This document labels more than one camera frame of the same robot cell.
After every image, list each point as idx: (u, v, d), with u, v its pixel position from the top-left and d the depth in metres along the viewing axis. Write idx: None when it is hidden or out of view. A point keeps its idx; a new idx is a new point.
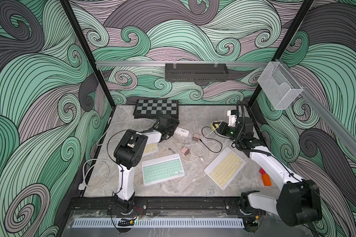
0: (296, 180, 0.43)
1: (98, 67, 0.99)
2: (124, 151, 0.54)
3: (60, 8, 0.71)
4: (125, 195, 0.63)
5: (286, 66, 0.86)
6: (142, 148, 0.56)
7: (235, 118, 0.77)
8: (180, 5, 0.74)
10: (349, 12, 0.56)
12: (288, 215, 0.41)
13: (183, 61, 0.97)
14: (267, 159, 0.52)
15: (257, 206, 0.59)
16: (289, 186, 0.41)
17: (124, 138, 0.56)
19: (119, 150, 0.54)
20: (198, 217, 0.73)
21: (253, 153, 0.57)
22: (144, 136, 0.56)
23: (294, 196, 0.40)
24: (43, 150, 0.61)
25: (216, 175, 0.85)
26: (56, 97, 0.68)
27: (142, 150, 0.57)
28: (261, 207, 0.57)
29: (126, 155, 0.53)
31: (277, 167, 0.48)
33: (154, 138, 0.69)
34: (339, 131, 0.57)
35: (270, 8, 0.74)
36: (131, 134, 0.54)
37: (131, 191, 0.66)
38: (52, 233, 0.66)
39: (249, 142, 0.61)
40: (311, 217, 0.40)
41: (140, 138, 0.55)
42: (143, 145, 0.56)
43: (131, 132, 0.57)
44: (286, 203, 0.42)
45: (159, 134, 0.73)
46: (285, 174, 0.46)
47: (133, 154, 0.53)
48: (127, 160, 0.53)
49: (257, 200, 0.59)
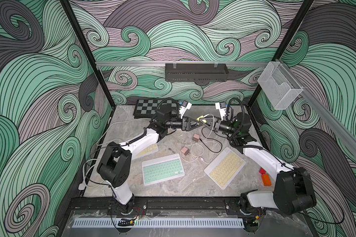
0: (288, 169, 0.45)
1: (98, 67, 0.99)
2: (108, 168, 0.47)
3: (59, 7, 0.71)
4: (121, 201, 0.61)
5: (286, 66, 0.86)
6: (125, 167, 0.47)
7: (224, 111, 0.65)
8: (180, 5, 0.74)
10: (348, 11, 0.56)
12: (285, 203, 0.43)
13: (183, 61, 0.97)
14: (261, 152, 0.54)
15: (259, 205, 0.58)
16: (283, 175, 0.43)
17: (105, 154, 0.48)
19: (103, 168, 0.48)
20: (198, 217, 0.73)
21: (246, 148, 0.59)
22: (128, 153, 0.46)
23: (289, 186, 0.41)
24: (43, 150, 0.61)
25: (216, 176, 0.85)
26: (56, 97, 0.68)
27: (126, 169, 0.48)
28: (262, 205, 0.56)
29: (109, 174, 0.46)
31: (269, 158, 0.51)
33: (150, 140, 0.59)
34: (338, 130, 0.57)
35: (270, 8, 0.74)
36: (112, 148, 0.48)
37: (129, 195, 0.64)
38: (52, 233, 0.66)
39: (242, 138, 0.63)
40: (307, 204, 0.42)
41: (123, 155, 0.46)
42: (127, 163, 0.47)
43: (113, 146, 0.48)
44: (282, 193, 0.43)
45: (158, 134, 0.63)
46: (277, 165, 0.47)
47: (116, 175, 0.45)
48: (111, 179, 0.46)
49: (257, 198, 0.59)
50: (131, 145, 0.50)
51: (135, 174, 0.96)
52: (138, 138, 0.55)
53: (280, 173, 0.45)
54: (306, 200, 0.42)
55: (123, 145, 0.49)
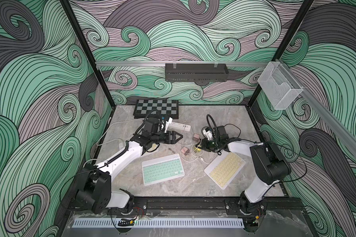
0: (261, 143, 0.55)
1: (98, 67, 0.99)
2: (86, 193, 0.43)
3: (59, 8, 0.71)
4: (120, 205, 0.61)
5: (286, 66, 0.86)
6: (104, 190, 0.42)
7: (210, 133, 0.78)
8: (180, 5, 0.74)
10: (349, 11, 0.56)
12: (263, 173, 0.49)
13: (183, 61, 0.97)
14: (240, 141, 0.64)
15: (259, 197, 0.59)
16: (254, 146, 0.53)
17: (80, 179, 0.43)
19: (79, 193, 0.43)
20: (198, 217, 0.73)
21: (229, 143, 0.69)
22: (107, 176, 0.42)
23: (260, 155, 0.50)
24: (43, 150, 0.61)
25: (216, 176, 0.85)
26: (56, 97, 0.68)
27: (106, 191, 0.43)
28: (259, 195, 0.58)
29: (88, 200, 0.42)
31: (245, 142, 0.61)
33: (132, 154, 0.55)
34: (338, 130, 0.57)
35: (269, 8, 0.74)
36: (90, 171, 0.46)
37: (125, 199, 0.62)
38: (52, 233, 0.66)
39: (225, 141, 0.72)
40: (281, 170, 0.48)
41: (101, 178, 0.41)
42: (107, 185, 0.42)
43: (90, 169, 0.43)
44: (259, 164, 0.49)
45: (142, 146, 0.59)
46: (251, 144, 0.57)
47: (96, 200, 0.41)
48: (90, 204, 0.41)
49: (254, 192, 0.60)
50: (111, 165, 0.46)
51: (135, 174, 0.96)
52: (118, 155, 0.50)
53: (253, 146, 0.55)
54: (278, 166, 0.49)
55: (103, 167, 0.45)
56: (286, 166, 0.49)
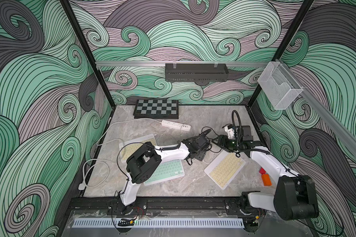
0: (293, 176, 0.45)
1: (98, 67, 0.99)
2: (136, 163, 0.51)
3: (60, 8, 0.71)
4: (125, 201, 0.61)
5: (286, 66, 0.86)
6: (150, 169, 0.49)
7: (233, 131, 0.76)
8: (180, 5, 0.74)
10: (348, 11, 0.56)
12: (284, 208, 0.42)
13: (183, 61, 0.97)
14: (266, 157, 0.54)
15: (259, 206, 0.58)
16: (285, 179, 0.43)
17: (139, 149, 0.52)
19: (131, 160, 0.52)
20: (198, 217, 0.73)
21: (253, 151, 0.59)
22: (158, 158, 0.48)
23: (289, 191, 0.41)
24: (43, 150, 0.61)
25: (216, 175, 0.85)
26: (56, 97, 0.68)
27: (151, 171, 0.50)
28: (262, 206, 0.56)
29: (134, 168, 0.50)
31: (275, 163, 0.50)
33: (179, 154, 0.61)
34: (338, 130, 0.57)
35: (269, 8, 0.74)
36: (148, 147, 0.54)
37: (132, 199, 0.63)
38: (52, 233, 0.66)
39: (248, 143, 0.63)
40: (307, 212, 0.41)
41: (154, 159, 0.48)
42: (154, 167, 0.49)
43: (148, 147, 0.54)
44: (282, 197, 0.43)
45: (188, 153, 0.63)
46: (281, 169, 0.47)
47: (140, 173, 0.48)
48: (134, 174, 0.49)
49: (257, 199, 0.59)
50: (163, 152, 0.53)
51: None
52: (171, 148, 0.57)
53: (284, 177, 0.44)
54: (307, 209, 0.41)
55: (157, 149, 0.52)
56: (313, 209, 0.41)
